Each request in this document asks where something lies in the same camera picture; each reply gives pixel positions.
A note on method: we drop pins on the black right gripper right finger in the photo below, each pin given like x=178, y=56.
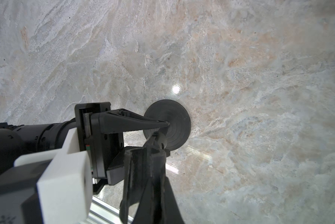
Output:
x=166, y=210

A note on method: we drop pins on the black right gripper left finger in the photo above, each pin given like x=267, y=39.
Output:
x=144, y=171

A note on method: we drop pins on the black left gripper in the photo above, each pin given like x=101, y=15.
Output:
x=100, y=133

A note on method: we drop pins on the black round microphone stand base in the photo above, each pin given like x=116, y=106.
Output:
x=178, y=118

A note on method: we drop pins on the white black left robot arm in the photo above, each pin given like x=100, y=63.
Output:
x=16, y=141

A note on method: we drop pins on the aluminium mounting rail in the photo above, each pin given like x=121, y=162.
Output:
x=102, y=213

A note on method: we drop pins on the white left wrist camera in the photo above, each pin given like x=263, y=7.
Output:
x=52, y=187

